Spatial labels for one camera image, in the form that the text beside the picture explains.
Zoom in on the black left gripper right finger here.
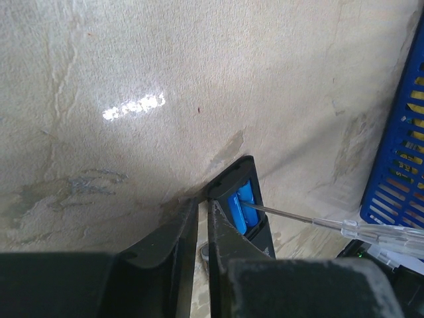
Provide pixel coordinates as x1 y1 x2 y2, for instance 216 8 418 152
208 201 404 317

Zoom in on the dark battery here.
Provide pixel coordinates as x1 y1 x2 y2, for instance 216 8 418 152
199 243 209 276

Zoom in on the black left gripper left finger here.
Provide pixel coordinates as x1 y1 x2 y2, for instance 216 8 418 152
1 198 198 317

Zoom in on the blue plastic basket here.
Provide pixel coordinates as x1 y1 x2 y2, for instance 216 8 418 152
360 21 423 229

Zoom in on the blue battery in black remote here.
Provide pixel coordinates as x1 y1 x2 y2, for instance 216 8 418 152
227 193 247 235

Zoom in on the blue battery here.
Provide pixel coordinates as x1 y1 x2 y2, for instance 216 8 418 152
227 193 247 235
237 181 259 227

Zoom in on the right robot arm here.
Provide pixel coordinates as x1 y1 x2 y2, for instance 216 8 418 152
337 240 423 317

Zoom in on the black remote control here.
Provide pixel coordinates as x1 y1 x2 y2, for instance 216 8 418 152
205 155 276 258

